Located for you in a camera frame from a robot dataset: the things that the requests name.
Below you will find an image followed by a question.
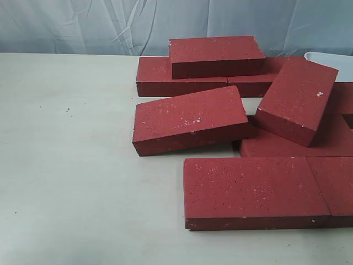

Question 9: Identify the middle row red brick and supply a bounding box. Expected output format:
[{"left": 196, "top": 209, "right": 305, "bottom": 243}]
[{"left": 239, "top": 114, "right": 352, "bottom": 157}]

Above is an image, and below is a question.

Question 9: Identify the white backdrop cloth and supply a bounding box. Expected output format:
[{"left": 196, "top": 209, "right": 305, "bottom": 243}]
[{"left": 1, "top": 1, "right": 352, "bottom": 57}]

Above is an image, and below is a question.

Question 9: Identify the white plastic tray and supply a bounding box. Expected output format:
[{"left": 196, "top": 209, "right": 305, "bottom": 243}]
[{"left": 304, "top": 52, "right": 353, "bottom": 82}]

